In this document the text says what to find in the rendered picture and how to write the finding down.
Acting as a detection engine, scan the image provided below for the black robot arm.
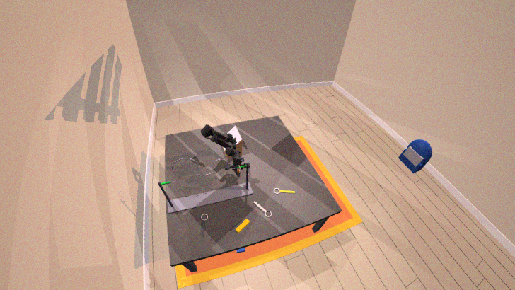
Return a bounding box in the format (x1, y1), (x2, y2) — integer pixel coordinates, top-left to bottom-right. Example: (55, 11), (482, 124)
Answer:
(201, 125), (244, 164)

